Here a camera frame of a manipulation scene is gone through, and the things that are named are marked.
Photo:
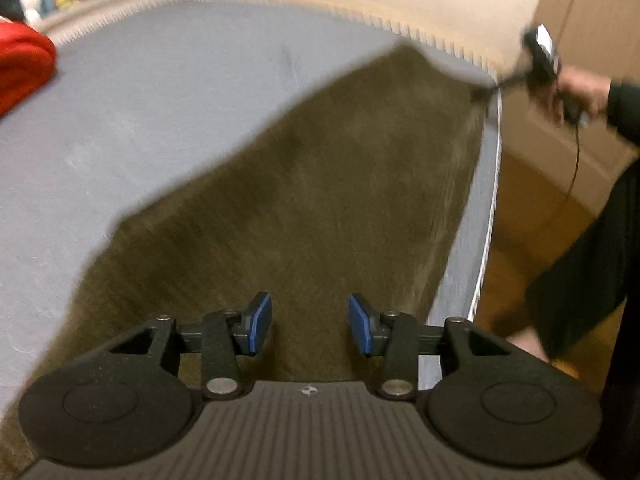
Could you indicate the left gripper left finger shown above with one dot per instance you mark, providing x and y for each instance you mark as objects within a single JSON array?
[{"x": 226, "y": 335}]

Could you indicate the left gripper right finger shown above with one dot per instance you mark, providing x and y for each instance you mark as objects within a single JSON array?
[{"x": 392, "y": 337}]

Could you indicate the olive knit pants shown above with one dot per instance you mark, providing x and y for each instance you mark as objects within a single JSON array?
[{"x": 360, "y": 187}]

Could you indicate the person right hand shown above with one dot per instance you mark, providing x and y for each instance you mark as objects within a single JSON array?
[{"x": 591, "y": 89}]

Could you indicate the person bare foot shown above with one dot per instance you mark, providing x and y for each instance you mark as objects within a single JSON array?
[{"x": 528, "y": 341}]

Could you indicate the person black clothed body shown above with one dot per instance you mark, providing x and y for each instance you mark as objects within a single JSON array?
[{"x": 597, "y": 275}]

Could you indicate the red knit garment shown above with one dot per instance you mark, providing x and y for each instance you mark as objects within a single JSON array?
[{"x": 27, "y": 62}]

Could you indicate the white plush toy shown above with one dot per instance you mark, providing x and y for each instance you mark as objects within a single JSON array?
[{"x": 31, "y": 10}]

